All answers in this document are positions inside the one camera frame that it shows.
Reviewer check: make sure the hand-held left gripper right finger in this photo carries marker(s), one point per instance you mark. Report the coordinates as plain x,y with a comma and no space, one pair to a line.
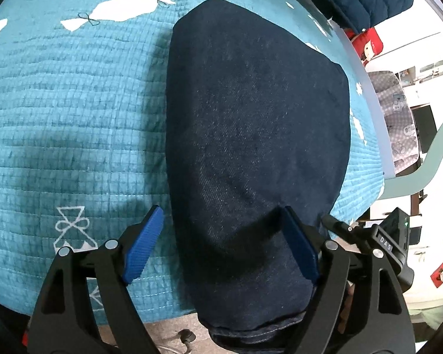
302,247

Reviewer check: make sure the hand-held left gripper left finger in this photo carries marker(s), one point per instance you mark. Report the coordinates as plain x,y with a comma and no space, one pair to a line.
144,245

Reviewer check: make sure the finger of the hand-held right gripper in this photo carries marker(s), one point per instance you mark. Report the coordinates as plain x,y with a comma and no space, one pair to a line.
336,225

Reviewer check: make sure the dark denim jacket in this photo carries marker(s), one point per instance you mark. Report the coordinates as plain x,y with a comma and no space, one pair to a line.
251,136

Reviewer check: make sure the red printed card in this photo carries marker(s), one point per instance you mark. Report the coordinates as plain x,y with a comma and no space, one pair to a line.
442,272

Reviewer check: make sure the black computer monitor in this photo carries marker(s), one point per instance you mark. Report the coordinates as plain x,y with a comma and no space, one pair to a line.
424,129

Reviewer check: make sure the grey patterned cloth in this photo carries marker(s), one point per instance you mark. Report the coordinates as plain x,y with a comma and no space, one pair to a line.
398,118

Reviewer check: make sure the teal quilted bed mat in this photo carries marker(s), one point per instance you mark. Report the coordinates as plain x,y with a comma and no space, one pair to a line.
77,118

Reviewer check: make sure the teal bunk bed frame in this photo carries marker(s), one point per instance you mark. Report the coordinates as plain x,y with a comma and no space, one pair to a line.
376,118

